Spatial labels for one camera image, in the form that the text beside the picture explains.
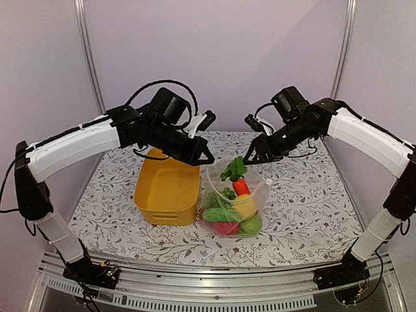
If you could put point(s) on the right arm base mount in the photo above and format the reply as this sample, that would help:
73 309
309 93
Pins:
351 273

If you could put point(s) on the aluminium front rail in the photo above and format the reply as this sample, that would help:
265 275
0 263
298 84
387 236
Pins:
152 286

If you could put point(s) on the green toy grapes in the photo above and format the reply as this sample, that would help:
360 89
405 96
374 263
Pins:
222 199

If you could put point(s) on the floral white table mat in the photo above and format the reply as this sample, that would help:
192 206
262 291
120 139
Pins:
307 218

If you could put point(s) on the aluminium frame post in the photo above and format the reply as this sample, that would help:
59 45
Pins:
82 25
346 41

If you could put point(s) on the yellow toy apple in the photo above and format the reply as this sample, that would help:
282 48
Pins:
245 206

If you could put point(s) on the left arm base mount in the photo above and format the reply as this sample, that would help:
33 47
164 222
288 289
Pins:
84 271

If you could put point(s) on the green toy leafy vegetable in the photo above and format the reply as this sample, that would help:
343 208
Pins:
234 170

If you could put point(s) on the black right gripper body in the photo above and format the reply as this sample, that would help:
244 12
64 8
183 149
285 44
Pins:
295 134

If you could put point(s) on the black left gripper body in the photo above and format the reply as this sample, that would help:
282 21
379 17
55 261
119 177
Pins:
163 139

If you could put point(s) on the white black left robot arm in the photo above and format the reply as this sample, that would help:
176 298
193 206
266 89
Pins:
38 163

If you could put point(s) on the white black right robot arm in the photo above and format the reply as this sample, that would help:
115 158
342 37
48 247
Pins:
337 120

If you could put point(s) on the right aluminium frame post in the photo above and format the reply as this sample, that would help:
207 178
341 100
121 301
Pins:
346 41

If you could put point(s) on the clear polka dot zip bag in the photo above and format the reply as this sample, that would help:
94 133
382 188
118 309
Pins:
260 188

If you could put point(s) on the orange toy carrot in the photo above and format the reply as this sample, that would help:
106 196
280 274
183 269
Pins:
240 187

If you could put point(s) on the green toy bitter gourd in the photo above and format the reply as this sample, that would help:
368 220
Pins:
218 214

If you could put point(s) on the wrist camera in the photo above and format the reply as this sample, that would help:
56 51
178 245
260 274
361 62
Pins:
259 124
199 122

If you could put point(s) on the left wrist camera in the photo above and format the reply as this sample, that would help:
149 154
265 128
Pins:
199 122

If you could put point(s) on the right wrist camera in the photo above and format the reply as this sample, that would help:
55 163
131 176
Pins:
259 124

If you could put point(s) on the left aluminium frame post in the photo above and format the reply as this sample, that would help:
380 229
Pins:
82 25

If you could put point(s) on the yellow plastic basket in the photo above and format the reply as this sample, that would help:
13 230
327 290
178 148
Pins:
167 190

